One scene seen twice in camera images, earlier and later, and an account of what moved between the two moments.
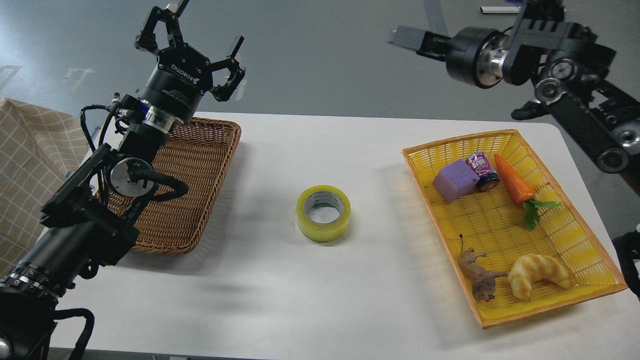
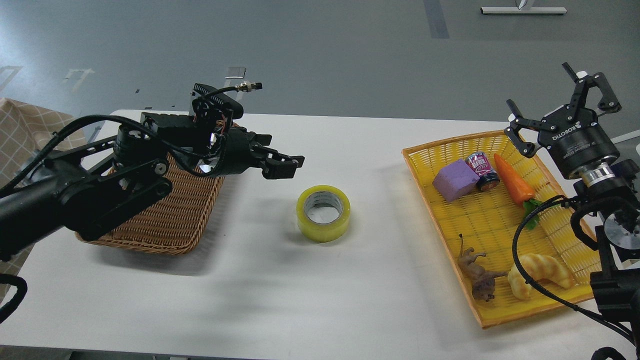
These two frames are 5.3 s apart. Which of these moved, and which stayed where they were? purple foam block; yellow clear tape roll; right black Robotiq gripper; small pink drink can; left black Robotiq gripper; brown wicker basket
Moved: left black Robotiq gripper; right black Robotiq gripper
Stayed: purple foam block; small pink drink can; brown wicker basket; yellow clear tape roll
